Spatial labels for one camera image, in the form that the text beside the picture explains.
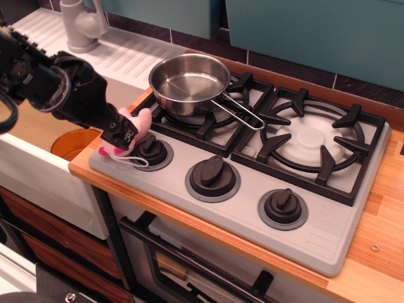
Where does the pink stuffed pig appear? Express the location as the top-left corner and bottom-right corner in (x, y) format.
(98, 107), (152, 163)

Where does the black oven door handle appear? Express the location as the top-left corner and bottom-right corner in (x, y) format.
(119, 211), (273, 302)

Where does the wooden drawer front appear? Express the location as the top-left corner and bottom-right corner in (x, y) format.
(1, 188), (134, 302)

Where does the black left stove knob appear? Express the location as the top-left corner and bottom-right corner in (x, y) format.
(130, 135), (174, 172)

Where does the toy oven door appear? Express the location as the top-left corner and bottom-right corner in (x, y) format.
(121, 216), (332, 302)

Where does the black stove knob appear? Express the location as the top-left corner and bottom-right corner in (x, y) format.
(185, 155), (241, 203)
(130, 135), (174, 172)
(258, 188), (309, 231)

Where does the black middle stove knob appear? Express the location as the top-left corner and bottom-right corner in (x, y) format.
(185, 155), (241, 203)

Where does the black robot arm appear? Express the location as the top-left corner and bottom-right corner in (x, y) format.
(1, 22), (140, 151)

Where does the orange plastic plate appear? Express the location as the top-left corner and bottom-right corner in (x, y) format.
(50, 129), (100, 161)

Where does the white toy sink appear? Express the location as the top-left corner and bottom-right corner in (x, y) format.
(1, 28), (185, 240)

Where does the stainless steel pan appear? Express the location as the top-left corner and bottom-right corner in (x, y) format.
(148, 54), (264, 131)

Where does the black burner grate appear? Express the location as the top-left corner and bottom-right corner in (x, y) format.
(231, 87), (388, 206)
(139, 73), (274, 157)

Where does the black right burner grate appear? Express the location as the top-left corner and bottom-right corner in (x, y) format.
(231, 87), (388, 206)

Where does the black left burner grate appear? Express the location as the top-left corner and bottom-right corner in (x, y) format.
(139, 73), (274, 157)

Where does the black right stove knob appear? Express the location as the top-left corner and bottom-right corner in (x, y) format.
(258, 188), (309, 231)

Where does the grey toy stove top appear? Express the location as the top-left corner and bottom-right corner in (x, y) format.
(88, 54), (391, 276)

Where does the grey toy faucet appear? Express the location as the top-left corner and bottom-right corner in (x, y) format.
(60, 0), (109, 54)

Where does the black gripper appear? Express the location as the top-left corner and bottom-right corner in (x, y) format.
(52, 51), (138, 151)

